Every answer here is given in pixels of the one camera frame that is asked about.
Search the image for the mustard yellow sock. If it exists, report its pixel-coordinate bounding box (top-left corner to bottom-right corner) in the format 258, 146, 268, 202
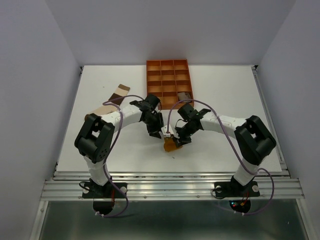
163, 136, 182, 152

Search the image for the tan sock with red cuff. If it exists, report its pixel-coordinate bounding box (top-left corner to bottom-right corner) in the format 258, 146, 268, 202
177, 92, 191, 103

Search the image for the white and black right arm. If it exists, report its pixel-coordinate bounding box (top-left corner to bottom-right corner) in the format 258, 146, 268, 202
174, 112, 277, 195

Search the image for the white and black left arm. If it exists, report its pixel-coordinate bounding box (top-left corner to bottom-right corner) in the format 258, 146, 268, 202
74, 100, 164, 197

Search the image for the orange compartment tray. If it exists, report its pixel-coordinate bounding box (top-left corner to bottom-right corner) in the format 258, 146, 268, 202
146, 59, 194, 110

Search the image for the cream and brown striped sock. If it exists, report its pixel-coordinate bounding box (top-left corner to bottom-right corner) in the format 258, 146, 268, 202
84, 84, 131, 120

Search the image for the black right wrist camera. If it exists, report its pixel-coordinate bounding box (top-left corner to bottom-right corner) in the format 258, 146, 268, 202
177, 103, 199, 122

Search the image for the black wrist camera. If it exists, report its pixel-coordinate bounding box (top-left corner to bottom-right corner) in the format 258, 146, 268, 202
177, 103, 199, 122
144, 93, 161, 110

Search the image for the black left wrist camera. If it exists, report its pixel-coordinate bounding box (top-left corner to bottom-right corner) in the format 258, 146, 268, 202
144, 93, 161, 110

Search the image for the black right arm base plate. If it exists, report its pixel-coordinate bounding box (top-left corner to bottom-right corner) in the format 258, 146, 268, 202
211, 181, 260, 199

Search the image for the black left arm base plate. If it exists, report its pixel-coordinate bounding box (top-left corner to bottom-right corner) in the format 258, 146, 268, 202
79, 181, 125, 199

